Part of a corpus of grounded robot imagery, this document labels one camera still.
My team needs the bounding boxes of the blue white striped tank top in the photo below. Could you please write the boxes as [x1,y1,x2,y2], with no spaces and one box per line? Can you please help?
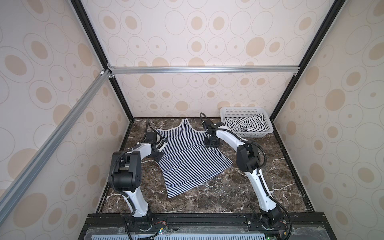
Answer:
[157,119,233,199]

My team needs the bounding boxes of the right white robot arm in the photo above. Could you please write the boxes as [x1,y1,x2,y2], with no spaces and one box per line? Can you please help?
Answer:
[200,113,287,231]

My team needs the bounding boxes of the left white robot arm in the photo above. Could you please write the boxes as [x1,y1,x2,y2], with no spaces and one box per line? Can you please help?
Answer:
[108,132,168,218]

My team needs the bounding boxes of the striped tank top in basket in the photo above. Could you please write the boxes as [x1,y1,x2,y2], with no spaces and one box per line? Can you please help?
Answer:
[225,113,267,132]

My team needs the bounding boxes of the white plastic laundry basket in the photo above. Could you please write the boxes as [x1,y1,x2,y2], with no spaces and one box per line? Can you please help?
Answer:
[221,107,274,139]

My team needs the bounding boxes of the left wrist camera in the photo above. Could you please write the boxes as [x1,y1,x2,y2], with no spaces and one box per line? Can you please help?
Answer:
[158,138,168,152]

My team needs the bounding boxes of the back aluminium frame rail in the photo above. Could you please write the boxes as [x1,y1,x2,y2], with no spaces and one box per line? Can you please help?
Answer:
[102,65,300,76]

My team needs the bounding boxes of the aluminium frame rail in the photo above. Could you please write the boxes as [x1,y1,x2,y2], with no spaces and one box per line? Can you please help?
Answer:
[102,65,300,76]
[1,69,112,224]

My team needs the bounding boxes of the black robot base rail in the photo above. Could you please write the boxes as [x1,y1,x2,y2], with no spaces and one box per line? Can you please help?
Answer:
[79,212,336,240]

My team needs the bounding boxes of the left aluminium frame rail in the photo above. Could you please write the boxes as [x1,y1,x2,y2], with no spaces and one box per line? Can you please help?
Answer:
[1,69,112,224]

